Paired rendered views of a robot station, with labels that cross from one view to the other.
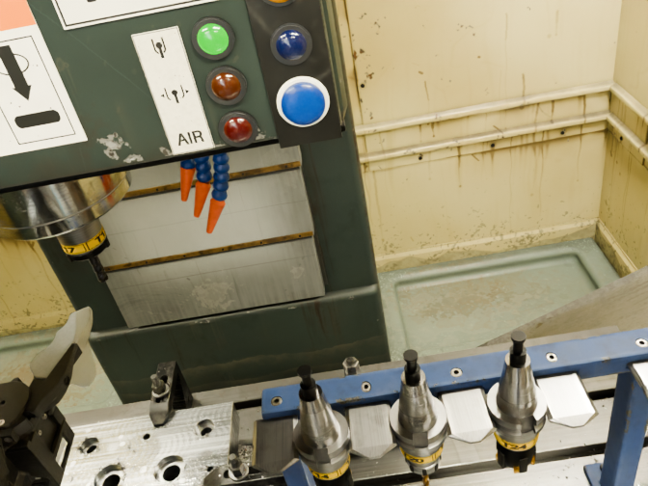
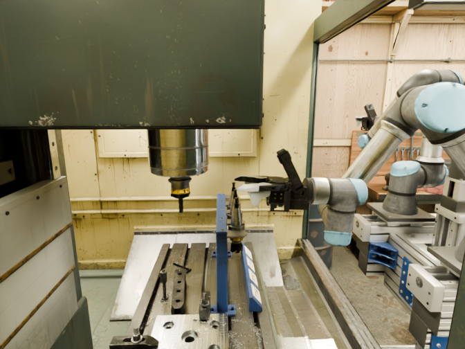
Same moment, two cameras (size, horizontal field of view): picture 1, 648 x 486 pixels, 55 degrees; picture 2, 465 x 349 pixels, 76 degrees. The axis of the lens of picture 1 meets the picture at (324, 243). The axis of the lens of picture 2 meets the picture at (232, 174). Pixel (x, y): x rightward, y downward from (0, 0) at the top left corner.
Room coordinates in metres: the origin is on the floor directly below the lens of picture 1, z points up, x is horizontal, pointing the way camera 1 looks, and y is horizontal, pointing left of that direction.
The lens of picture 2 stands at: (0.57, 1.07, 1.65)
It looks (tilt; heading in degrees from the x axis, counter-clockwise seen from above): 13 degrees down; 264
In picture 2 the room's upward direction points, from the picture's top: straight up
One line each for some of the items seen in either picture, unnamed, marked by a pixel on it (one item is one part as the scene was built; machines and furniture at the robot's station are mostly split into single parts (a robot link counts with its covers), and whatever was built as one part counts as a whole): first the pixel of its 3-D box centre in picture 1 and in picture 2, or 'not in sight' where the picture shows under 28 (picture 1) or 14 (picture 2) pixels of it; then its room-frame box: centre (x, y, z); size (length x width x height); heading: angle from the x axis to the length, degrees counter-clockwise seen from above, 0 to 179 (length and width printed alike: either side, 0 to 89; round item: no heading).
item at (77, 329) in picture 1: (77, 359); (250, 185); (0.42, 0.24, 1.42); 0.09 x 0.03 x 0.06; 152
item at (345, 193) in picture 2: not in sight; (343, 192); (0.17, 0.30, 1.41); 0.11 x 0.08 x 0.09; 177
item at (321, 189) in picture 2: not in sight; (316, 190); (0.25, 0.30, 1.42); 0.08 x 0.05 x 0.08; 87
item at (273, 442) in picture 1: (275, 445); (236, 233); (0.45, 0.10, 1.21); 0.07 x 0.05 x 0.01; 176
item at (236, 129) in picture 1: (238, 129); not in sight; (0.40, 0.04, 1.62); 0.02 x 0.01 x 0.02; 86
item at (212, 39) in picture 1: (212, 39); not in sight; (0.40, 0.04, 1.69); 0.02 x 0.01 x 0.02; 86
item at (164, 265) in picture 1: (193, 215); (28, 282); (1.07, 0.25, 1.16); 0.48 x 0.05 x 0.51; 86
